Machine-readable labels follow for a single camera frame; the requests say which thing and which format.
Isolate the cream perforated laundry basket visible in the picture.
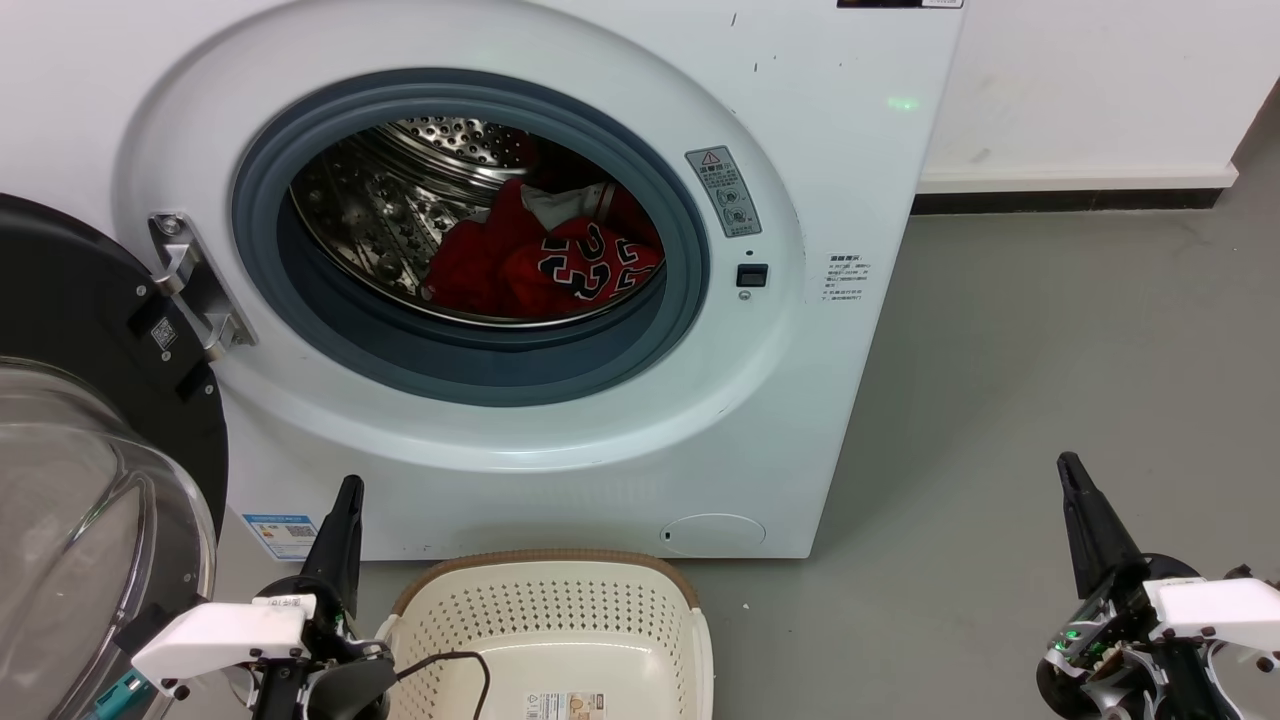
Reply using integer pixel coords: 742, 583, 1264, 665
375, 549, 715, 720

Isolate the red basketball jersey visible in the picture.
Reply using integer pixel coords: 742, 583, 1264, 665
422, 178, 666, 321

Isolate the round drain filter cover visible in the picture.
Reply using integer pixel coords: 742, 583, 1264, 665
660, 513, 767, 558

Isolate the black washer door with glass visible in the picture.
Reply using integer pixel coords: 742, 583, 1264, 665
0, 193, 229, 720

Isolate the grey rubber door gasket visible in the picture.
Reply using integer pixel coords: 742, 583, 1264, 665
232, 68, 711, 408

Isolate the stainless steel washing machine drum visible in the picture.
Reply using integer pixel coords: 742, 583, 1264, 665
290, 117, 666, 328

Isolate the printed paper label sticker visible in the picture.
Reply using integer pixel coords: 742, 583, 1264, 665
523, 692, 607, 720

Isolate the small text label sticker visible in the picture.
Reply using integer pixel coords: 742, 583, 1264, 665
824, 252, 873, 304

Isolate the thin black cable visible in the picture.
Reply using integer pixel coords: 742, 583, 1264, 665
393, 651, 492, 720

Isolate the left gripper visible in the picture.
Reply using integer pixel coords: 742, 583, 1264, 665
250, 475, 398, 720

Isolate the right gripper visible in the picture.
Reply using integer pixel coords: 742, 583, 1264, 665
1035, 452, 1261, 720

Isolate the white front-load washing machine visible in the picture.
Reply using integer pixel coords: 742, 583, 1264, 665
0, 0, 966, 561

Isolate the metal door hinge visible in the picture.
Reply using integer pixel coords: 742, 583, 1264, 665
148, 212, 257, 361

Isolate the grey warning sticker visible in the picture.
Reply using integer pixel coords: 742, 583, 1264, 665
685, 146, 763, 239

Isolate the blue energy label sticker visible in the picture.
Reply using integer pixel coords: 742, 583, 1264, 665
242, 514, 321, 561

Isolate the black wall baseboard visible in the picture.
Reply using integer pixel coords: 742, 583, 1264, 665
911, 187, 1227, 216

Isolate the white-grey garment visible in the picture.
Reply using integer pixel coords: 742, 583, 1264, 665
520, 183, 613, 231

